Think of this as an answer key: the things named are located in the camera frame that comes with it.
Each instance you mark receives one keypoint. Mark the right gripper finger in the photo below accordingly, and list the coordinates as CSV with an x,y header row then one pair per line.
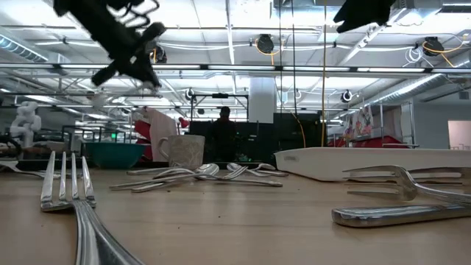
x,y
349,9
368,13

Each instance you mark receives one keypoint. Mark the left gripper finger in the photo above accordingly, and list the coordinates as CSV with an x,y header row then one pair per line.
x,y
134,70
147,66

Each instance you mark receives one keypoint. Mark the white cutlery tray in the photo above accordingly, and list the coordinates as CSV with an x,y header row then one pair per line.
x,y
331,162

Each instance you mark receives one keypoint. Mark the silver fork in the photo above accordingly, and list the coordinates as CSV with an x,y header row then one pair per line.
x,y
84,228
408,187
165,181

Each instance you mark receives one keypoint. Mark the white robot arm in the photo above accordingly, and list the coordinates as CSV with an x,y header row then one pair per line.
x,y
25,123

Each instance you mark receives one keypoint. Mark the red cloth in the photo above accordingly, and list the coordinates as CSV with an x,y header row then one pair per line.
x,y
141,129

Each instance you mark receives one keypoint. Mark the pink cloth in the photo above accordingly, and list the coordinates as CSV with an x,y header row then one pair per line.
x,y
163,129

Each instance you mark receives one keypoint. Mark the green indicator light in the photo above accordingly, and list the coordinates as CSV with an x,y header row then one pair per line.
x,y
113,135

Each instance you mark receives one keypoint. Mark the black metal rack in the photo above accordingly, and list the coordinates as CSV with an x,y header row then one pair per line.
x,y
92,127

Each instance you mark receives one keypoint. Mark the blue bowl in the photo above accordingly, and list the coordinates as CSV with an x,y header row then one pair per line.
x,y
114,156

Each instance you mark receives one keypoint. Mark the ceiling light strip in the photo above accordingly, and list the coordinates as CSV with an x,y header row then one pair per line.
x,y
239,67

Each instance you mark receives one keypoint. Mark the grey patterned mug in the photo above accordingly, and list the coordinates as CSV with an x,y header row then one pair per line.
x,y
185,151

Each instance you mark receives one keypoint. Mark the person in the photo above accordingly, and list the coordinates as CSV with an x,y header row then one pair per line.
x,y
223,136

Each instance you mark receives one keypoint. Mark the colourful hanging cloth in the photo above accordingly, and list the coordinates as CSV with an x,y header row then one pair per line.
x,y
362,121

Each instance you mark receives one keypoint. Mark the white pillar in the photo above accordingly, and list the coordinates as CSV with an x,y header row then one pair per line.
x,y
262,99

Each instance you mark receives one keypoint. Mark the red bin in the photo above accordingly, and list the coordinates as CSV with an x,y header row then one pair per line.
x,y
375,141

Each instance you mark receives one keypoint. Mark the black partition screens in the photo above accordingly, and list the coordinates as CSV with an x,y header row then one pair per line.
x,y
294,136

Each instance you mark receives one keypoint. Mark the black gantry frame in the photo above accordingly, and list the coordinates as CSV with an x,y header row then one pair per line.
x,y
220,95

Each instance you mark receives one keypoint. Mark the silver air duct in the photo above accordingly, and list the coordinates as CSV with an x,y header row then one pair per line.
x,y
416,86

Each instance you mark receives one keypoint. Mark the ribbed ceiling duct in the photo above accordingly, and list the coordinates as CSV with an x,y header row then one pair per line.
x,y
20,48

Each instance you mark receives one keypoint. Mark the dark wall box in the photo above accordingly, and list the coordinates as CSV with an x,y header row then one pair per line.
x,y
463,95

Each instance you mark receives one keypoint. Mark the pale wall board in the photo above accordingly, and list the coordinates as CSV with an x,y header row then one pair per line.
x,y
460,134

